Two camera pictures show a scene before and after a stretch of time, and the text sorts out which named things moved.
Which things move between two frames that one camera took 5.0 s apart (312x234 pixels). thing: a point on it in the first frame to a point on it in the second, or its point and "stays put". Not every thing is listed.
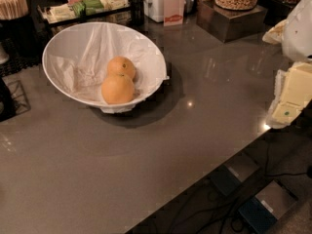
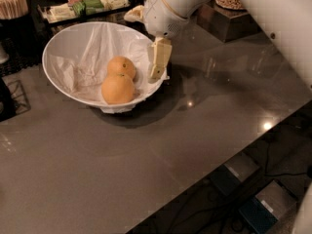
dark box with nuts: [229, 24] stays put
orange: [117, 90] stays put
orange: [120, 66] stays put
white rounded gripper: [298, 33] to [158, 17]
